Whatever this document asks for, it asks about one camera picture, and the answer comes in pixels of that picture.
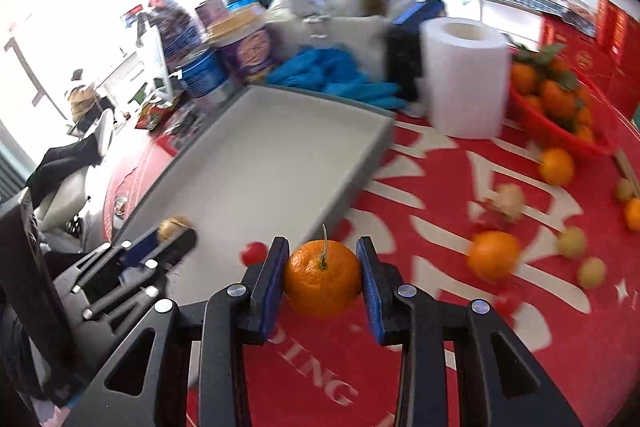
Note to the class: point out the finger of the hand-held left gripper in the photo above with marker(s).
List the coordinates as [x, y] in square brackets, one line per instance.
[137, 252]
[177, 249]

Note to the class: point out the black box device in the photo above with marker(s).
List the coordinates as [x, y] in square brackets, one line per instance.
[400, 57]

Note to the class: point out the white plastic bag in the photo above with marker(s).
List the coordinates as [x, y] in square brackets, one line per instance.
[345, 37]

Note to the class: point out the small yellow-green fruit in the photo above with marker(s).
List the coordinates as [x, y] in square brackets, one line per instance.
[591, 272]
[571, 242]
[623, 189]

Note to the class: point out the red cherry tomato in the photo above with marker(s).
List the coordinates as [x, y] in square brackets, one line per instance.
[251, 253]

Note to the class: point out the wooden back scratcher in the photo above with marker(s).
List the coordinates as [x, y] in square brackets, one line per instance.
[628, 169]

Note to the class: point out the small brown round fruit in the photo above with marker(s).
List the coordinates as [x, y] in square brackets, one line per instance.
[172, 227]

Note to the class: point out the blue gloves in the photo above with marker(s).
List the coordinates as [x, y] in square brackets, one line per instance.
[320, 72]

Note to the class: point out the stack of red gift boxes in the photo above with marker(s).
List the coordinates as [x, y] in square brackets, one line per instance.
[600, 47]

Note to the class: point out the grey tray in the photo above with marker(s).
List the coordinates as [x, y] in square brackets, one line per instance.
[260, 157]

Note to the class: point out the orange with stem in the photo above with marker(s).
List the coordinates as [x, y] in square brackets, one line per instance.
[322, 279]

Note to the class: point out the tan round fruit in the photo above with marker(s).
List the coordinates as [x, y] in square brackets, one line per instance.
[507, 202]

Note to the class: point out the red plastic basket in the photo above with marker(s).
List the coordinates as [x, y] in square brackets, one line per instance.
[560, 138]

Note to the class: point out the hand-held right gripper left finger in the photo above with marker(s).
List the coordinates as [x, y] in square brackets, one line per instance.
[274, 287]

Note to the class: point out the blue labelled tub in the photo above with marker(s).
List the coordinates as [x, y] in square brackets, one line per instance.
[202, 74]

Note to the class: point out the white toilet paper roll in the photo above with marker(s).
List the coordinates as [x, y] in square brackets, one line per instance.
[465, 82]

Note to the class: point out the purple tub with yellow lid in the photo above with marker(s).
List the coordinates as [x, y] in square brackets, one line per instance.
[250, 52]

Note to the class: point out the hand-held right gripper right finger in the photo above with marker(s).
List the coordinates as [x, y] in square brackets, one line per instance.
[370, 297]

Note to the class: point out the pink labelled tub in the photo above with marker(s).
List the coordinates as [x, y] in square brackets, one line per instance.
[210, 13]

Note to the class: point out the heap of leafy oranges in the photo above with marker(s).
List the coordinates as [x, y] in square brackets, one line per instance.
[555, 99]

